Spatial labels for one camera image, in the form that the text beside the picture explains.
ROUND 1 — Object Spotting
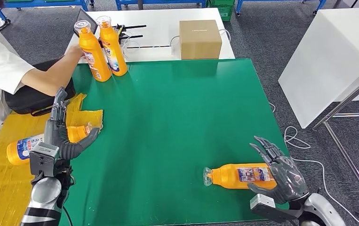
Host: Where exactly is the white desk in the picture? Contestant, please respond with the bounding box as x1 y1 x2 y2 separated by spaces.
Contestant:
65 8 236 64

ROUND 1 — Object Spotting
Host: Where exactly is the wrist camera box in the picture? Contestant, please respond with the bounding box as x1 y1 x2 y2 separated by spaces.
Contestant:
29 142 62 177
249 193 303 223

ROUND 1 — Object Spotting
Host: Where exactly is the green table mat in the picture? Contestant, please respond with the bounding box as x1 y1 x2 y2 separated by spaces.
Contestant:
59 58 315 226

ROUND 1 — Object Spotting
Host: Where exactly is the black zip case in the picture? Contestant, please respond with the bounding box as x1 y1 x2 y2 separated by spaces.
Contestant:
4 58 76 117

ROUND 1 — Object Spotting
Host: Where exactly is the white floor cable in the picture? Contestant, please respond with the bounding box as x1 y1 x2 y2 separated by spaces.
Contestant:
268 102 359 226

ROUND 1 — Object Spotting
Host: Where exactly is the white desk cable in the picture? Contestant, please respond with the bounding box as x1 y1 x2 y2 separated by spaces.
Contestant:
168 28 231 57

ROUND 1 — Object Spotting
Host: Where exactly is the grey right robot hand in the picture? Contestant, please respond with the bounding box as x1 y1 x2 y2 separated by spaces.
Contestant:
247 136 310 205

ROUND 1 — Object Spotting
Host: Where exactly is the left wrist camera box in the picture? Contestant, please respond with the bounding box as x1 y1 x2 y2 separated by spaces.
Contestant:
29 142 62 177

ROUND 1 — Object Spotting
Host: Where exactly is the white side table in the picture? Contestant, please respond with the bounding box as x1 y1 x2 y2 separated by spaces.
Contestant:
278 7 359 129

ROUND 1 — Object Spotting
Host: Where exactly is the blue metal cart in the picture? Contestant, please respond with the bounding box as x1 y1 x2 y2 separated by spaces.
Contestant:
114 0 207 11
234 0 327 17
0 0 94 26

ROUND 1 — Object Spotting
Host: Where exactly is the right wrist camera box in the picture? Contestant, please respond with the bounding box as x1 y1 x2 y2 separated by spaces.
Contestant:
249 193 303 223

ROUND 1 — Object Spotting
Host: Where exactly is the metal table frame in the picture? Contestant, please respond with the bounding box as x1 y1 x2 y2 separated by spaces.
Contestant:
311 49 359 219

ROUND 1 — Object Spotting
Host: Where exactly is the green plastic crate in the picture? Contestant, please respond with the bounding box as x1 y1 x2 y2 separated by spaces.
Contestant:
206 0 234 23

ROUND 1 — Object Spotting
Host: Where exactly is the thin black cable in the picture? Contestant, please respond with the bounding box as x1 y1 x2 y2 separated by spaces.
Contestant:
126 45 171 49

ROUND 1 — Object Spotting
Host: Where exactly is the person's hand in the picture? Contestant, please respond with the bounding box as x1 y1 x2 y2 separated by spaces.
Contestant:
64 45 85 60

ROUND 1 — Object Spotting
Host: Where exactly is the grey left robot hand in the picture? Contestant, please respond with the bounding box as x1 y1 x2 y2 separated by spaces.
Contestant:
43 87 100 160

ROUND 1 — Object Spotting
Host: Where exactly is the brown cardboard box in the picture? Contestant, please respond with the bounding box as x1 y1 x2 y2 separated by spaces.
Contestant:
179 20 223 60

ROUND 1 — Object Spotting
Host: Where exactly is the black tablet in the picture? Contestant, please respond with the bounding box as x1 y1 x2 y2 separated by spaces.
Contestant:
73 8 99 36

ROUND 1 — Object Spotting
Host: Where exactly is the orange detergent bottle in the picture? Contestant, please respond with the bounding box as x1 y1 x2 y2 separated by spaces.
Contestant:
96 16 128 77
73 20 112 83
202 163 279 190
6 121 104 166

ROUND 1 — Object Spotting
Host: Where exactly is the black remote controller with antennas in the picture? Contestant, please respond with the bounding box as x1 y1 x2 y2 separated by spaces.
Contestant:
97 24 147 48

